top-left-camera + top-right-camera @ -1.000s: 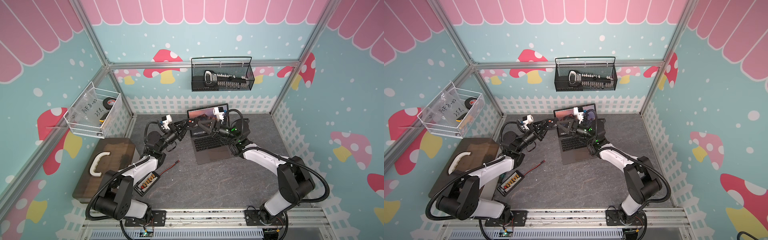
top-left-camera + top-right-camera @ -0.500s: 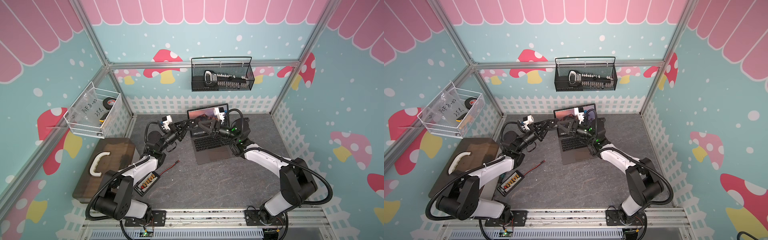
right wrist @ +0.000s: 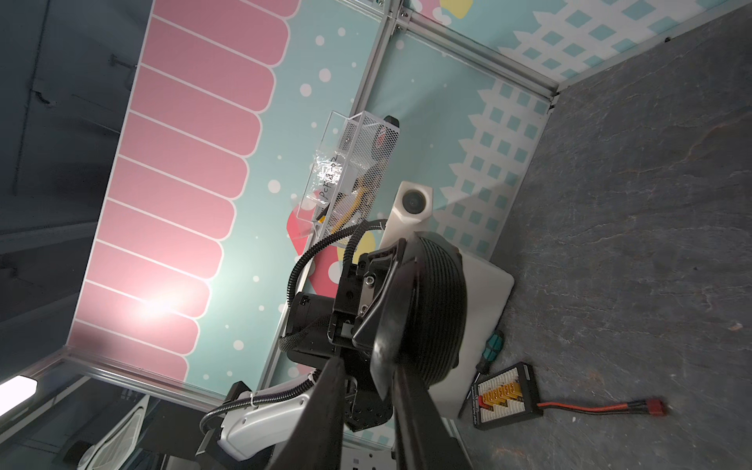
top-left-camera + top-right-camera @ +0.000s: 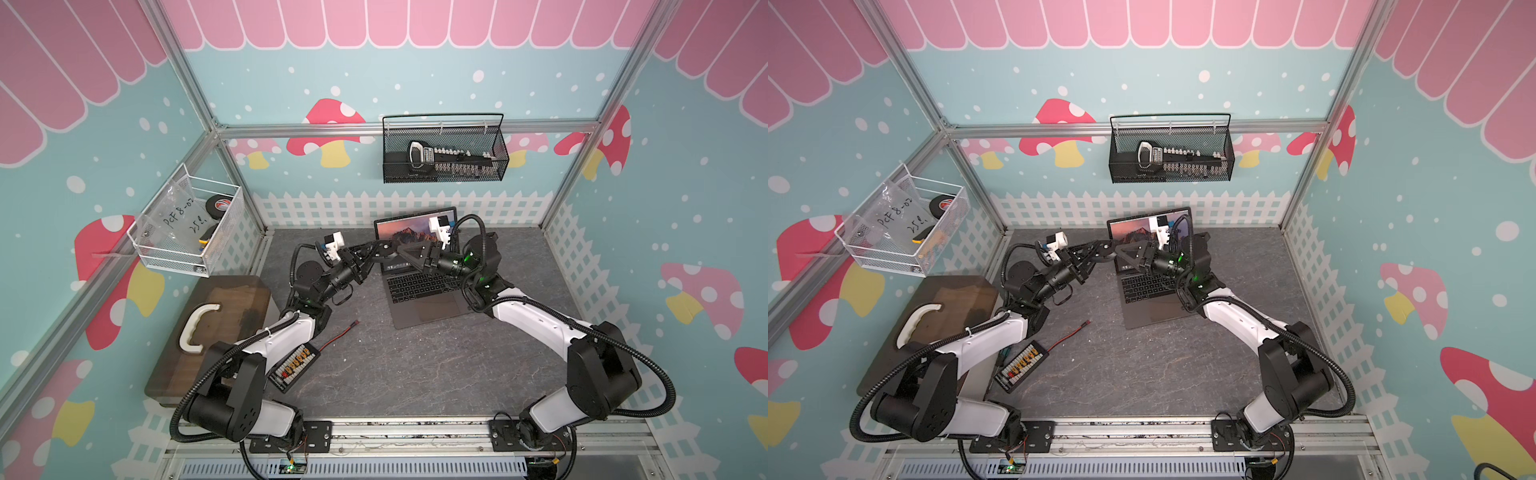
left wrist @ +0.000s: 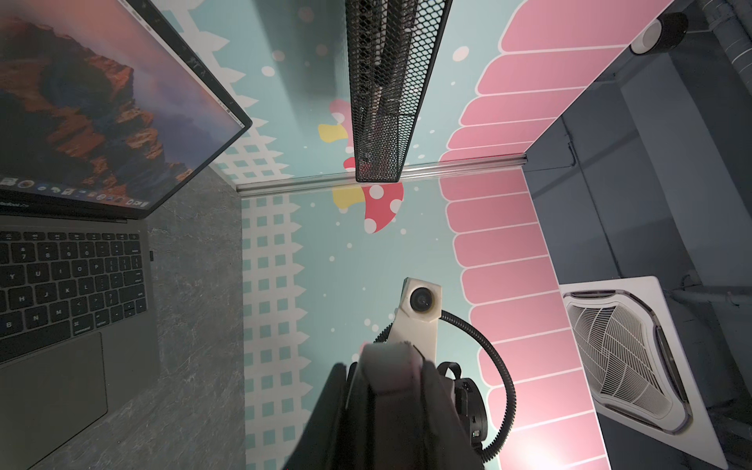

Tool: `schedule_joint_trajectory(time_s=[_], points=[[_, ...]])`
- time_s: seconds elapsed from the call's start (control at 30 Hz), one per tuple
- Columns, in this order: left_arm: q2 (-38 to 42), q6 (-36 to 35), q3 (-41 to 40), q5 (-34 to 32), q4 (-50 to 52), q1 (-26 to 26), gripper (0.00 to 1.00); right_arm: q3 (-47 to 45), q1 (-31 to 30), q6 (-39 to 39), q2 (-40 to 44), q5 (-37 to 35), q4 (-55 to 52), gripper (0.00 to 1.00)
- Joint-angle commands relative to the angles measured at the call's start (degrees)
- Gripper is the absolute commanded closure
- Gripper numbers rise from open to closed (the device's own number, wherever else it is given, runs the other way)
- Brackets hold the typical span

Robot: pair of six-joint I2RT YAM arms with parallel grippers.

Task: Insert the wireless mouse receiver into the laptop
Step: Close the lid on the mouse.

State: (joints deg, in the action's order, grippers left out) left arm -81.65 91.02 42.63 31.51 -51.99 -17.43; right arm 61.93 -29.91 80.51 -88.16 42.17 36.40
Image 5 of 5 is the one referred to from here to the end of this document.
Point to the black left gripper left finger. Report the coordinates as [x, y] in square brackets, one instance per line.
[318, 447]

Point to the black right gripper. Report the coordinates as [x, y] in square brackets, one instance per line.
[470, 407]

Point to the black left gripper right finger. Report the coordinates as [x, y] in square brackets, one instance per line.
[446, 445]

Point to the black wireless mouse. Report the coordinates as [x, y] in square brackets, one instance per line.
[385, 415]

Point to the grey laptop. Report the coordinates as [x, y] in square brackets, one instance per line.
[106, 113]

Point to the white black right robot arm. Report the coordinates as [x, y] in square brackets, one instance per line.
[490, 451]

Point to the white ceiling air conditioner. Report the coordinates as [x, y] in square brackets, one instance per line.
[635, 364]

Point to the round black ceiling light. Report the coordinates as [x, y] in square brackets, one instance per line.
[662, 35]

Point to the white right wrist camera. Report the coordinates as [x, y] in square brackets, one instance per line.
[417, 316]

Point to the black wire mesh basket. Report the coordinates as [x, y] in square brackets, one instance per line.
[393, 46]

